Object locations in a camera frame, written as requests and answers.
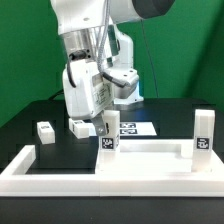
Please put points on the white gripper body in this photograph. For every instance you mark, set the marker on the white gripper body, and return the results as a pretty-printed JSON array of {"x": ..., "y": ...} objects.
[{"x": 86, "y": 93}]

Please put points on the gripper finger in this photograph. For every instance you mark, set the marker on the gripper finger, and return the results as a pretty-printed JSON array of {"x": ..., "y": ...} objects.
[{"x": 99, "y": 125}]

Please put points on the white desk top panel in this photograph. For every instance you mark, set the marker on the white desk top panel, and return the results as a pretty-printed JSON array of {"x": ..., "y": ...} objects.
[{"x": 136, "y": 157}]

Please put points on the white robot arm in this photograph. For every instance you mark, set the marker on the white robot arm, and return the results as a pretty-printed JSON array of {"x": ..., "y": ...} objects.
[{"x": 99, "y": 69}]

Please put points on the marker tag sheet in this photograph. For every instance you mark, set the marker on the marker tag sheet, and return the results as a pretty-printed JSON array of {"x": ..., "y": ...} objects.
[{"x": 137, "y": 129}]

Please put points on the white U-shaped fence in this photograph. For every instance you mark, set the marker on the white U-shaped fence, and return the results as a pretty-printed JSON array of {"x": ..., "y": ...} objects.
[{"x": 16, "y": 181}]

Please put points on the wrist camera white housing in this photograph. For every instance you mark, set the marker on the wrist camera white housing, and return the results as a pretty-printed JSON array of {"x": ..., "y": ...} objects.
[{"x": 124, "y": 81}]

